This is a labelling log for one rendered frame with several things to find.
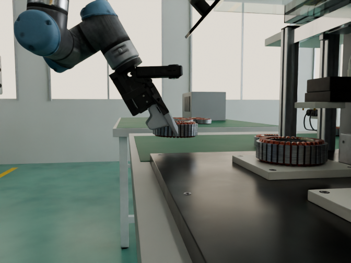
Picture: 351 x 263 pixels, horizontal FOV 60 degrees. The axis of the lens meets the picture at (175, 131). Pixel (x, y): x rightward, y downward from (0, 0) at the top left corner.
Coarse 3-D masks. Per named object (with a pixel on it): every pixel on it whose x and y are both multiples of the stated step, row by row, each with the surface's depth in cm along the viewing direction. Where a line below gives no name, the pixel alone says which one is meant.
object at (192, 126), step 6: (168, 126) 71; (180, 126) 71; (186, 126) 71; (192, 126) 72; (156, 132) 72; (162, 132) 71; (168, 132) 71; (180, 132) 71; (186, 132) 71; (192, 132) 72
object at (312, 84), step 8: (312, 80) 52; (320, 80) 50; (328, 80) 48; (336, 80) 48; (344, 80) 48; (312, 88) 52; (320, 88) 50; (328, 88) 48; (336, 88) 48; (344, 88) 48; (312, 96) 52; (320, 96) 50; (328, 96) 48; (336, 96) 48; (344, 96) 48; (296, 104) 53; (304, 104) 51; (312, 104) 48; (320, 104) 48; (328, 104) 48; (336, 104) 48; (344, 104) 48
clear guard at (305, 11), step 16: (224, 0) 53; (240, 0) 54; (256, 0) 54; (272, 0) 54; (288, 0) 54; (304, 0) 54; (320, 0) 54; (336, 0) 54; (208, 16) 59; (320, 16) 63; (192, 32) 58
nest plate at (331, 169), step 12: (240, 156) 56; (252, 156) 56; (252, 168) 48; (264, 168) 45; (276, 168) 45; (288, 168) 45; (300, 168) 45; (312, 168) 45; (324, 168) 45; (336, 168) 45; (348, 168) 45
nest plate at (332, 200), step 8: (312, 192) 32; (320, 192) 32; (328, 192) 32; (336, 192) 32; (344, 192) 32; (312, 200) 32; (320, 200) 31; (328, 200) 30; (336, 200) 29; (344, 200) 29; (328, 208) 30; (336, 208) 29; (344, 208) 28; (344, 216) 28
